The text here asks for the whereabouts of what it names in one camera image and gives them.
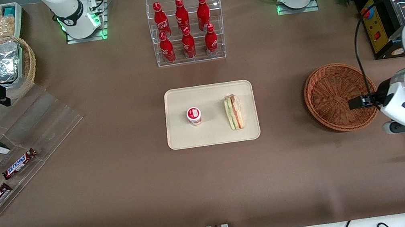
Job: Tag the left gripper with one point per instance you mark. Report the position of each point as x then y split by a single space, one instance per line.
380 95

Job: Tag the brown round wicker basket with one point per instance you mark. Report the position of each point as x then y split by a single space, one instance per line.
330 97

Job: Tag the red cola bottle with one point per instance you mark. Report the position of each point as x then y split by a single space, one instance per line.
211 43
181 15
160 20
167 50
188 46
203 12

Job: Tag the triangle sandwich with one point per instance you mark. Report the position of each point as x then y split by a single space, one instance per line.
234 112

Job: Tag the clear acrylic stepped display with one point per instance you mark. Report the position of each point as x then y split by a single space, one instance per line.
49 121

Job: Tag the white red yogurt cup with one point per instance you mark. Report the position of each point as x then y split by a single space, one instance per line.
194 115

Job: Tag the red emergency stop button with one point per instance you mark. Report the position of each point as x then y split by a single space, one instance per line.
368 13

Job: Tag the brown table cover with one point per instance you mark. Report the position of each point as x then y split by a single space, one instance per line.
120 207

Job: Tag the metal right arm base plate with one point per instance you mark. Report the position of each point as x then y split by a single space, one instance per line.
101 28

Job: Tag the teal snack packet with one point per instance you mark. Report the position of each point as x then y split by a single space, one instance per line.
9 11

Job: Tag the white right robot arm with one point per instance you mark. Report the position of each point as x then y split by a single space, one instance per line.
68 13

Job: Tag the beige plastic tray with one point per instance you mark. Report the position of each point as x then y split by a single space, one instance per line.
213 132

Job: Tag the clear acrylic bottle rack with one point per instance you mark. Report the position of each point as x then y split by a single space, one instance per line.
197 55

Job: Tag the light tan wicker basket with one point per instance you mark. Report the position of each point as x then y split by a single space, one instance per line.
29 64

